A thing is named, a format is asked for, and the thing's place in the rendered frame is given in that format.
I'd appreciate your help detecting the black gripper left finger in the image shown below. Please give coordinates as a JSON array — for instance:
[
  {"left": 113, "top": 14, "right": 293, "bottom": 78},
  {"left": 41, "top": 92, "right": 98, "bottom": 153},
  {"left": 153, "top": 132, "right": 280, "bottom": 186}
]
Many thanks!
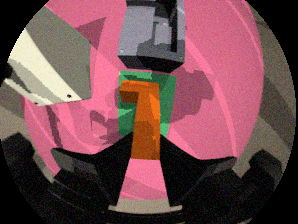
[{"left": 51, "top": 132, "right": 133, "bottom": 206}]

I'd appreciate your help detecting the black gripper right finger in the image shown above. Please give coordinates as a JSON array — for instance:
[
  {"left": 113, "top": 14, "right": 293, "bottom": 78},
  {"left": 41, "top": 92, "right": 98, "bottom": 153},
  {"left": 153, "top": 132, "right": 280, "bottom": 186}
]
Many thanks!
[{"left": 160, "top": 133, "right": 237, "bottom": 208}]

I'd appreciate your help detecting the orange l-shaped part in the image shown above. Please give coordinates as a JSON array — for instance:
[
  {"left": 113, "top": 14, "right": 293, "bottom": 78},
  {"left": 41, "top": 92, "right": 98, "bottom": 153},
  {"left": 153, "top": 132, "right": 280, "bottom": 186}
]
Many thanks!
[{"left": 120, "top": 80, "right": 161, "bottom": 161}]

